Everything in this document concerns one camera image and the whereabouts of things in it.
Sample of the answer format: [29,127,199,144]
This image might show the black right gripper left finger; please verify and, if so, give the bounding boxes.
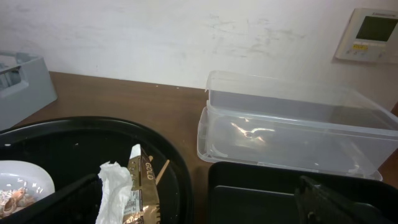
[1,174,102,224]

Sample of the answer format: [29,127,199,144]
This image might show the wooden chopstick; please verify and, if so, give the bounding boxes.
[155,159,170,185]

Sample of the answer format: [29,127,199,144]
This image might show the grey plate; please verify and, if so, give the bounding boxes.
[1,160,55,203]

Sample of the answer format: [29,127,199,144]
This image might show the white tissue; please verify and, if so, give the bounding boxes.
[95,161,133,224]

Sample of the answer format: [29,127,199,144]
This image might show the grey dishwasher rack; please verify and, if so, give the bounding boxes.
[1,50,58,130]

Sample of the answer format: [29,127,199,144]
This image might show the round black tray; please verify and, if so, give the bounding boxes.
[1,116,193,224]

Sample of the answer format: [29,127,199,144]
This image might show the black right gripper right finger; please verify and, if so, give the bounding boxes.
[294,176,394,224]

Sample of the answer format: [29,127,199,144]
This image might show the white wall control panel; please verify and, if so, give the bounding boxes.
[335,8,397,64]

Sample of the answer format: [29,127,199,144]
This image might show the food scraps on plate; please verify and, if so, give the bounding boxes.
[1,187,35,218]

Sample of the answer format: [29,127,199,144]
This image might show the clear plastic bin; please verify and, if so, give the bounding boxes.
[197,71,397,180]

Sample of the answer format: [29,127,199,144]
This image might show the black rectangular tray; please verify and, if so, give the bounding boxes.
[208,162,397,223]

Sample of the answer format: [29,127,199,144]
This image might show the gold foil wrapper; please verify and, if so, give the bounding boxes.
[123,144,161,224]

